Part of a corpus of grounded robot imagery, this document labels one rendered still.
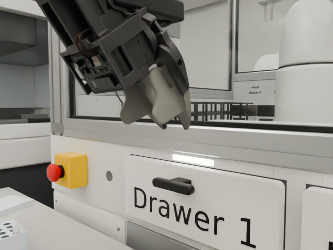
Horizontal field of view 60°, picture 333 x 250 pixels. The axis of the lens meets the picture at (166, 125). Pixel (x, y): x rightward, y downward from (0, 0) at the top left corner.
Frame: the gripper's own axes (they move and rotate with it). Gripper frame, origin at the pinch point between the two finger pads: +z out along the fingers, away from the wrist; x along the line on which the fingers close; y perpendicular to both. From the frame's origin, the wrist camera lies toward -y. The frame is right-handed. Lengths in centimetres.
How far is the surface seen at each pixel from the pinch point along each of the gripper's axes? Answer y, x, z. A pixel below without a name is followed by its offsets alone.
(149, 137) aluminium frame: -3.9, -12.5, 7.5
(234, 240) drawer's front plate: 5.5, 5.3, 17.0
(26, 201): 11, -52, 17
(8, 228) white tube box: 19.8, -32.6, 10.1
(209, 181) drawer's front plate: 1.1, 1.5, 10.9
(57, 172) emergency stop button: 6.1, -34.1, 9.7
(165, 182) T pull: 4.1, -3.7, 8.9
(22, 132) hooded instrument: -8, -83, 11
